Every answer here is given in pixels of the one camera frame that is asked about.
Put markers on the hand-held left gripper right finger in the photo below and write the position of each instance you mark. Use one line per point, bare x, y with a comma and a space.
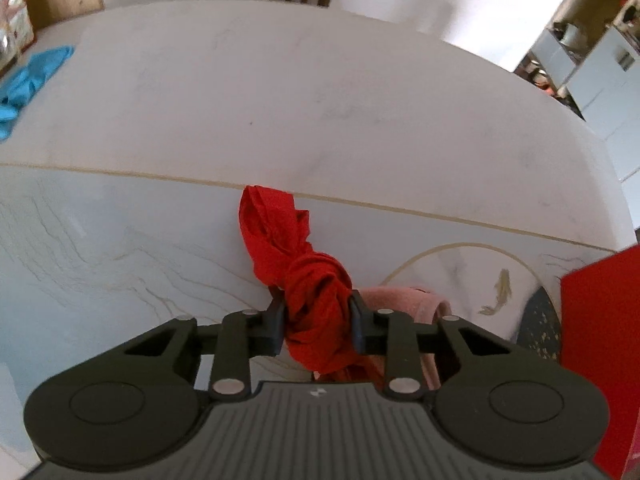
359, 330

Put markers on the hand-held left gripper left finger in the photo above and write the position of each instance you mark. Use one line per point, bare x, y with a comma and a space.
275, 330

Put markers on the red cloth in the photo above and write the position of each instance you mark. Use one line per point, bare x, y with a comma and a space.
310, 285

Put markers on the red and white cardboard box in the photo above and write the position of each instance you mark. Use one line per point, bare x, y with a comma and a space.
600, 335

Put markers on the blue cloth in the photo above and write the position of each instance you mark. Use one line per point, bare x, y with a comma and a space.
27, 82

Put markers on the tall white cabinet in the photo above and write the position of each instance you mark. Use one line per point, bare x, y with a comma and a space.
610, 85

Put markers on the small brown cardboard box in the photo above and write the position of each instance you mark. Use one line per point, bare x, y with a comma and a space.
65, 2

